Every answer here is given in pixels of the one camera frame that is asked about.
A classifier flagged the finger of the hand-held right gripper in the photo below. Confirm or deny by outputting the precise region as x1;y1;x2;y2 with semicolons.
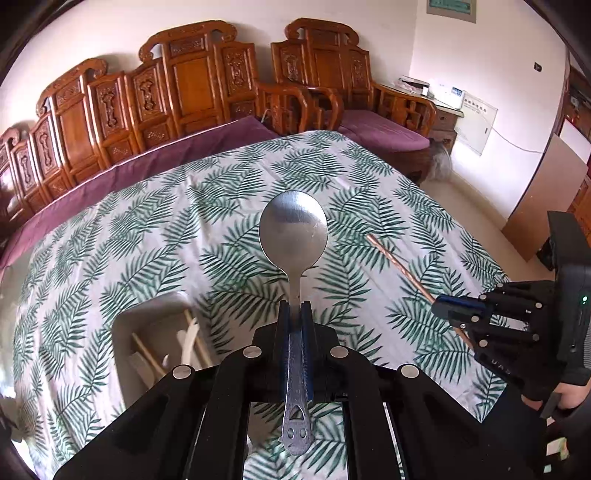
433;281;558;325
458;319;560;394

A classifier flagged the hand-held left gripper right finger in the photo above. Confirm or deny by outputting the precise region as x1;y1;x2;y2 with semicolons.
300;300;520;480

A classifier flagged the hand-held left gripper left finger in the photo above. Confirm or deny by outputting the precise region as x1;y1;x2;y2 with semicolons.
53;300;293;480

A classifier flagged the brown wooden chopstick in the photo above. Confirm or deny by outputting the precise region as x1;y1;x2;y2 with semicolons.
367;233;477;352

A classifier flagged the light wooden chopstick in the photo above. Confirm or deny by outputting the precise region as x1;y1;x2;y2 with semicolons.
184;309;214;368
131;333;168;378

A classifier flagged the white plastic fork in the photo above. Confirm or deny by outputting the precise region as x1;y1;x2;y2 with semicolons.
178;318;198;371

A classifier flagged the large metal spoon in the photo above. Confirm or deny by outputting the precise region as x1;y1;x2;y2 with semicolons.
259;190;329;455

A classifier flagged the grey utensil tray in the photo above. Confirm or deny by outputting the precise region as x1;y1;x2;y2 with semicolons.
112;291;221;409

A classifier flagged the person's right hand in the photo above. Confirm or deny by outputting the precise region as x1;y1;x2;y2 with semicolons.
553;377;591;414

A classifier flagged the brown leaning board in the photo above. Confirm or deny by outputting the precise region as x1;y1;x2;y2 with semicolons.
502;133;591;262

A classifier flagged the grey plastic bag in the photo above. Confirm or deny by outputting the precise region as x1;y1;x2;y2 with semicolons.
424;141;454;182

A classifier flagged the reddish wooden cabinet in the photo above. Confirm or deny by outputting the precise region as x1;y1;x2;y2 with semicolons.
562;46;591;229

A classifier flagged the leaf-print tablecloth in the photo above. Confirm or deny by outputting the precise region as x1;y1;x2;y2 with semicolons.
0;129;513;480

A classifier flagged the wooden side table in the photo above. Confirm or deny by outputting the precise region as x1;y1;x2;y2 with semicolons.
427;99;462;156

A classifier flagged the purple armchair cushion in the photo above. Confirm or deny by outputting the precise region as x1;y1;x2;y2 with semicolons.
339;110;431;152

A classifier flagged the white box with blue print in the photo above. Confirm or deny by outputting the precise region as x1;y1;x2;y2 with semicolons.
431;83;465;110

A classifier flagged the stack of papers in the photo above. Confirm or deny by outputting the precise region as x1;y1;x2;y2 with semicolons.
396;75;430;97

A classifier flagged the long purple bench cushion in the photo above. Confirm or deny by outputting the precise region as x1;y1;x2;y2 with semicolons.
0;115;279;273

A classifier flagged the carved wooden armchair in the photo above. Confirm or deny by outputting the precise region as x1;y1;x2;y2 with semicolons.
270;17;438;184

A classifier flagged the carved wooden sofa bench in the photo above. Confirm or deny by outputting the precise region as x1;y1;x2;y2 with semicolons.
0;21;319;241

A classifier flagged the white cable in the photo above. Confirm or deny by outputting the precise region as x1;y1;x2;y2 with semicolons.
488;126;552;154

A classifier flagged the white wall panel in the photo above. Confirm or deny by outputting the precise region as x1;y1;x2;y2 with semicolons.
455;90;499;157

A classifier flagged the green framed wall picture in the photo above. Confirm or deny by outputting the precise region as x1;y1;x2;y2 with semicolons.
426;0;477;25

